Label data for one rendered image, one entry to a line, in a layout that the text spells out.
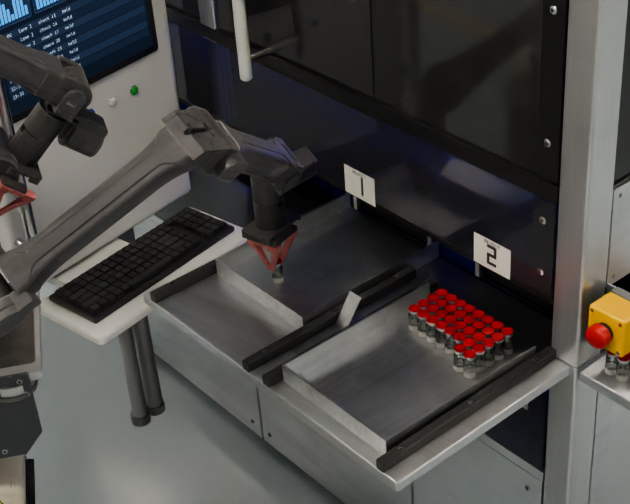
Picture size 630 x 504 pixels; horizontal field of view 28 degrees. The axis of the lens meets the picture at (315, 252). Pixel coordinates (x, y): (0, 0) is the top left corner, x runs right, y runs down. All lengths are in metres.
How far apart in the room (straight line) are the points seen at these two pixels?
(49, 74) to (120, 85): 0.55
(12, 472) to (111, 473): 1.16
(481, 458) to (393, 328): 0.39
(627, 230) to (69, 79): 0.93
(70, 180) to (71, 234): 0.81
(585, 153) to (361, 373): 0.54
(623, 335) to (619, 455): 0.46
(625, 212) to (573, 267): 0.12
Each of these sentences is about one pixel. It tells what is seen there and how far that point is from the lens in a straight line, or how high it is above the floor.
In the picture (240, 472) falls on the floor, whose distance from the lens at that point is 3.27.
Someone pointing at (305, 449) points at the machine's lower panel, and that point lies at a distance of 3.05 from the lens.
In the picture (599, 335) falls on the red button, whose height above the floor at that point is 1.01.
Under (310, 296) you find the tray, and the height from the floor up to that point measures 0.88.
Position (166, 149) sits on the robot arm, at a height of 1.41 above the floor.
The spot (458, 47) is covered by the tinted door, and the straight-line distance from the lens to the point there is 2.06.
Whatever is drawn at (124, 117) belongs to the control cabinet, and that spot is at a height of 1.06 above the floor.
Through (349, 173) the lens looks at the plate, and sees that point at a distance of 2.39.
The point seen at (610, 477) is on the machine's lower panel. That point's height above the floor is 0.54.
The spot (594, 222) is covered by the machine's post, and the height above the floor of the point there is 1.17.
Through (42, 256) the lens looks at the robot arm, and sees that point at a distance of 1.77.
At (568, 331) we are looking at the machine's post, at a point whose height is 0.95.
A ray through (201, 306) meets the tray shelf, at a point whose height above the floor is 0.88.
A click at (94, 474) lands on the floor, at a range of 3.34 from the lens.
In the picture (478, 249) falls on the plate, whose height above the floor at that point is 1.02.
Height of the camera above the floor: 2.24
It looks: 34 degrees down
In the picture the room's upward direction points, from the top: 4 degrees counter-clockwise
